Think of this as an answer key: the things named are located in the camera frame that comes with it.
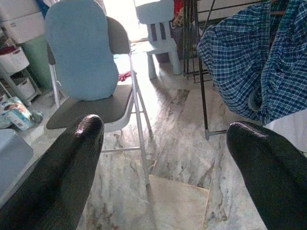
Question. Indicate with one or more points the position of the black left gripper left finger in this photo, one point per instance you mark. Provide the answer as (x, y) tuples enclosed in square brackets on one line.
[(55, 179)]

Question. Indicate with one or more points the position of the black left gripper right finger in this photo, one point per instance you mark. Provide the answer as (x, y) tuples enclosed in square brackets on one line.
[(271, 182)]

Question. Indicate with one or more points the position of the light grey folding table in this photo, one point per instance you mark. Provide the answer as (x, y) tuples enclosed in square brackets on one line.
[(12, 155)]

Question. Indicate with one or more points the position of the printed plastic pack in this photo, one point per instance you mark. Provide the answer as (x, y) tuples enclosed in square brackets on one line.
[(16, 115)]

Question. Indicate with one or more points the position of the black clothes drying rack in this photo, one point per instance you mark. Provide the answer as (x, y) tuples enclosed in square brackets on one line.
[(203, 95)]

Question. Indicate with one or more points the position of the red cloth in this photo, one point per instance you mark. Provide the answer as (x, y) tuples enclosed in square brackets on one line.
[(126, 76)]

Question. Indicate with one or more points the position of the blue plaid shirt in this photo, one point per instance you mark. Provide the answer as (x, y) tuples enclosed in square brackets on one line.
[(239, 60)]

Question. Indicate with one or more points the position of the white storage trolley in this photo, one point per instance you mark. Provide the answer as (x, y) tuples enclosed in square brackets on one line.
[(14, 60)]

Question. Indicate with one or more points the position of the light blue seat cushion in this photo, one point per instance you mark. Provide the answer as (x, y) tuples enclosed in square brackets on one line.
[(79, 48)]

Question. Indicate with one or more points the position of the white plastic box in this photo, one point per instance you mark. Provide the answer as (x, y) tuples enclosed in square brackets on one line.
[(21, 24)]

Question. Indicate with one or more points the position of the blue hanging cloth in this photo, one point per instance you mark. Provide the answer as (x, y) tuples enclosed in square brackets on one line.
[(43, 7)]

